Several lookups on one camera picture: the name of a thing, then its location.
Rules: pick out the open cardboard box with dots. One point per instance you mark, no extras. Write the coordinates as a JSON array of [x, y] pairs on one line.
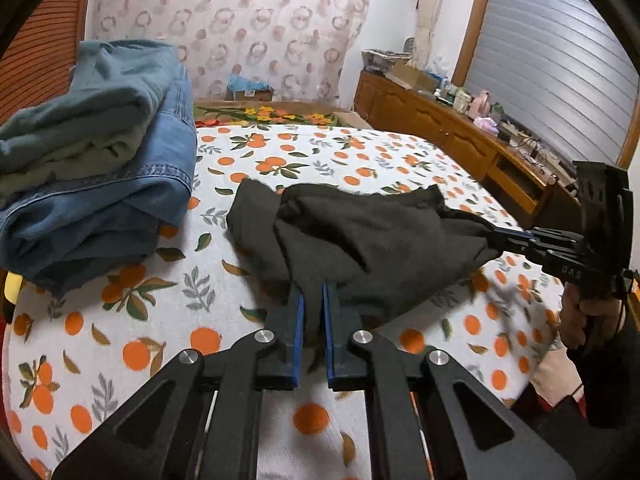
[[410, 79]]

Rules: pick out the black pants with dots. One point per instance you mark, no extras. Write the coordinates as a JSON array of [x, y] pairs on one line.
[[365, 250]]

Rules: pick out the person's right hand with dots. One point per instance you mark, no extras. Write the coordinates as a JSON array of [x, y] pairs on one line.
[[572, 322]]

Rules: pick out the circle pattern curtain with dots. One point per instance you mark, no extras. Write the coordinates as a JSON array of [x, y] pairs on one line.
[[240, 25]]

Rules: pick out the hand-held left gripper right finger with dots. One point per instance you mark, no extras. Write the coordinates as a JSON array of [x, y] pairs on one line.
[[330, 335]]

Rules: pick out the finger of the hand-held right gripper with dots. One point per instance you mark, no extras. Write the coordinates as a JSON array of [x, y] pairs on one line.
[[535, 235], [542, 250]]

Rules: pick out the wooden sideboard cabinet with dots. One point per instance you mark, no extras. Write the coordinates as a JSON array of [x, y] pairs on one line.
[[450, 130]]

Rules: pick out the cardboard box with blue bag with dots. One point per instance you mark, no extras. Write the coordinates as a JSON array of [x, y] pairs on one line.
[[250, 94]]

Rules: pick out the pink tissue pack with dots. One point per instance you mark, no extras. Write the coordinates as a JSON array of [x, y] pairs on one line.
[[486, 124]]

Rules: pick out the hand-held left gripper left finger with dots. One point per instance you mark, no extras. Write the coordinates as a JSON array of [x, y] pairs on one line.
[[299, 330]]

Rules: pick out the bunched lace curtain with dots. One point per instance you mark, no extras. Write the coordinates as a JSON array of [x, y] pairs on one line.
[[432, 15]]

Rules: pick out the person's right forearm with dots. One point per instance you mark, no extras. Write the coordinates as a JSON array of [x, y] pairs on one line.
[[615, 375]]

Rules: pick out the blue denim folded jeans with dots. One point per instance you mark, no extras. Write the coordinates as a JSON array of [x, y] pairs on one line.
[[100, 225]]

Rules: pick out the wooden louvered wardrobe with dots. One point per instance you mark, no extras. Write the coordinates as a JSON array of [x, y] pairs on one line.
[[45, 45]]

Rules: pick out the pink bottle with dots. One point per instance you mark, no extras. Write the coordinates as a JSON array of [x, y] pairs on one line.
[[481, 105]]

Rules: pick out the wooden window frame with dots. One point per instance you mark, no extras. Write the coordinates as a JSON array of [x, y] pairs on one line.
[[472, 20]]

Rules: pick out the grey window blind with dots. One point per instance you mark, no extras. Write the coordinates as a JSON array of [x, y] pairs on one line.
[[555, 60]]

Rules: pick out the white jar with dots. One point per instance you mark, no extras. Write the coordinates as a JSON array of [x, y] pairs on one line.
[[462, 101]]

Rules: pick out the basket of papers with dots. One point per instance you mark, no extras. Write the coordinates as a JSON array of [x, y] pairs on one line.
[[382, 59]]

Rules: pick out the faded folded jeans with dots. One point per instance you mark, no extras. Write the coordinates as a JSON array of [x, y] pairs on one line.
[[100, 110]]

